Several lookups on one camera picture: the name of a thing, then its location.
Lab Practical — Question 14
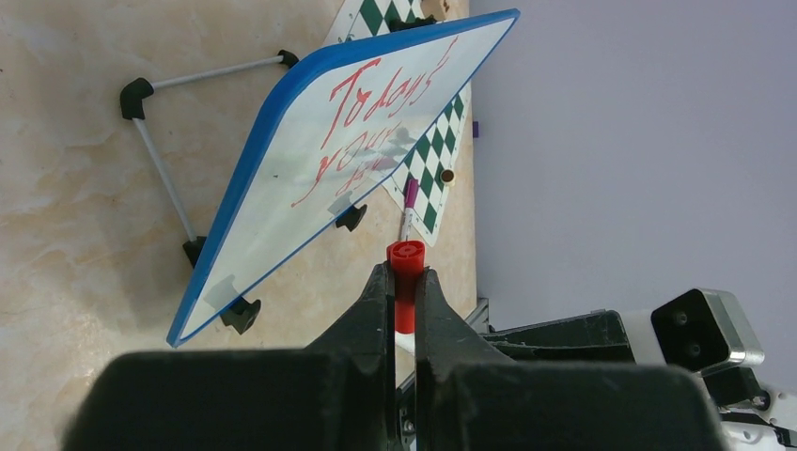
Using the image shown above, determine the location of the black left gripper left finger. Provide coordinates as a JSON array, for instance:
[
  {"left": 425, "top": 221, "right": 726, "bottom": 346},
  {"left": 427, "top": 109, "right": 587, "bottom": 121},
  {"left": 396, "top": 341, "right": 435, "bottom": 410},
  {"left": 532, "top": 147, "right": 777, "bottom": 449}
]
[{"left": 305, "top": 262, "right": 397, "bottom": 450}]

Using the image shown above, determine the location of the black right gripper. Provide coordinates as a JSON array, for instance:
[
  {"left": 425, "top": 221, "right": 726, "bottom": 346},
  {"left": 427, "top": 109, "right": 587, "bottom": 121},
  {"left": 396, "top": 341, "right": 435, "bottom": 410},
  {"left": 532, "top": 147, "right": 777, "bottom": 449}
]
[{"left": 482, "top": 310, "right": 634, "bottom": 363}]

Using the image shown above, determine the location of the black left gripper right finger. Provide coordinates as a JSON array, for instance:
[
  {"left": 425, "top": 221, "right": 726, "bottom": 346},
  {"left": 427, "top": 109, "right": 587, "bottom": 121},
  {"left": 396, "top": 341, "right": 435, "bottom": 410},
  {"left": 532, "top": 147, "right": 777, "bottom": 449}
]
[{"left": 414, "top": 268, "right": 514, "bottom": 450}]

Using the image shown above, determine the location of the red marker cap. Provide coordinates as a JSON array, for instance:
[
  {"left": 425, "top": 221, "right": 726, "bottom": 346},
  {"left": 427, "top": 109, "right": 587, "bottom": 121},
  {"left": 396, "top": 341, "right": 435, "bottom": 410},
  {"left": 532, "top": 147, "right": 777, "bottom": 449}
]
[{"left": 386, "top": 240, "right": 426, "bottom": 334}]

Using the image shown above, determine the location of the blue framed whiteboard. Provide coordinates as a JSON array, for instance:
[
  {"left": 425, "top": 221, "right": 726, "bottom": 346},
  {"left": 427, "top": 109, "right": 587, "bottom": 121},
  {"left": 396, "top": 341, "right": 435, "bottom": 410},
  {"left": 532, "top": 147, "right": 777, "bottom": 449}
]
[{"left": 164, "top": 9, "right": 520, "bottom": 348}]

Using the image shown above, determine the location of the red whiteboard marker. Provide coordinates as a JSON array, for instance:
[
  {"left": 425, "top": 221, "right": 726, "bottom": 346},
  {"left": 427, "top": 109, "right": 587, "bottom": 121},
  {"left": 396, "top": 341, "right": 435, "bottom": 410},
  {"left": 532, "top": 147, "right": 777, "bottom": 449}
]
[{"left": 395, "top": 332, "right": 415, "bottom": 355}]

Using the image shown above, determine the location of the purple whiteboard marker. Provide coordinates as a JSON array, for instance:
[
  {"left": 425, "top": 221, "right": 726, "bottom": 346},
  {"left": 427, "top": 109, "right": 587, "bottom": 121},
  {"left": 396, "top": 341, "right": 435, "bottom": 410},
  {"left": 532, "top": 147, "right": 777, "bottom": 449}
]
[{"left": 398, "top": 176, "right": 419, "bottom": 241}]

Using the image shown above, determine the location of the small wooden chess piece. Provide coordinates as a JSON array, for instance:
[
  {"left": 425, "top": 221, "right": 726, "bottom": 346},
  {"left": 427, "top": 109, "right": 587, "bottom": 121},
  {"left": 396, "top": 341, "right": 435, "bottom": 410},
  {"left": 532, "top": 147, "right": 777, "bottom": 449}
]
[{"left": 439, "top": 169, "right": 456, "bottom": 186}]

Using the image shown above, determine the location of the green white chess mat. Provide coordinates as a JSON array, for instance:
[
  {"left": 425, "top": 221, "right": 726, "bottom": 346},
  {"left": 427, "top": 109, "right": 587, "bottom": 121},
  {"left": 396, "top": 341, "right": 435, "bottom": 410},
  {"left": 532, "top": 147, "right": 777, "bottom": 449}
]
[{"left": 324, "top": 0, "right": 471, "bottom": 246}]

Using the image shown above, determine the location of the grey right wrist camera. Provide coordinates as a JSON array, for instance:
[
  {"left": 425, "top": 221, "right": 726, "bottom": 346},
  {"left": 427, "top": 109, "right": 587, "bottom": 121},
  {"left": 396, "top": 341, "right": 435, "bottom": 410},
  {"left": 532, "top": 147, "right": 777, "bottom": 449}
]
[{"left": 650, "top": 288, "right": 765, "bottom": 376}]

